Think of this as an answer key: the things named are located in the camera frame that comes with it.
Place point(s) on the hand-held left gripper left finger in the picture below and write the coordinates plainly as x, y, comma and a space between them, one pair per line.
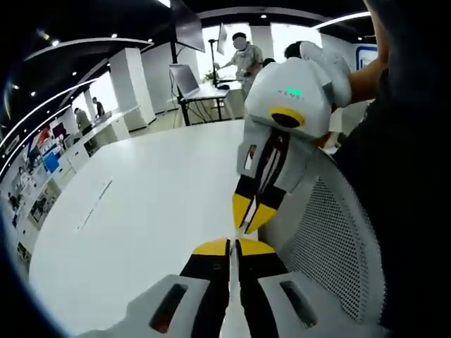
197, 292

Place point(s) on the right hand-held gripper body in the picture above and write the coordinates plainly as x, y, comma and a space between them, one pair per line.
299, 88

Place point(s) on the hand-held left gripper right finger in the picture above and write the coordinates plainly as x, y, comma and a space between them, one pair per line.
275, 299

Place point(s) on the white mesh office chair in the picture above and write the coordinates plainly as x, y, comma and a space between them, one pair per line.
334, 225

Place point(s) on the black tripod stand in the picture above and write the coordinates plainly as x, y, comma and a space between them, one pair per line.
212, 63

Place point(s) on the computer monitor on desk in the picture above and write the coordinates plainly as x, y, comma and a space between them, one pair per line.
185, 81

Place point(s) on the person's dark clothing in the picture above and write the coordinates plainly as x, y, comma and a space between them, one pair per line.
412, 169

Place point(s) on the hanging dark screen panel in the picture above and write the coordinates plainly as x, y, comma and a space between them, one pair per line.
188, 28

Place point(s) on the long white office counter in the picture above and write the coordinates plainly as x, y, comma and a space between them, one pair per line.
95, 135

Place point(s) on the blue box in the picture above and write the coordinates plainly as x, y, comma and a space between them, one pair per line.
53, 164

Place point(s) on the blue-framed wall board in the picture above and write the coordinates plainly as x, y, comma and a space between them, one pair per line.
366, 56

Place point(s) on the white desk with black frame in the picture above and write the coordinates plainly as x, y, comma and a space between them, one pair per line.
211, 95

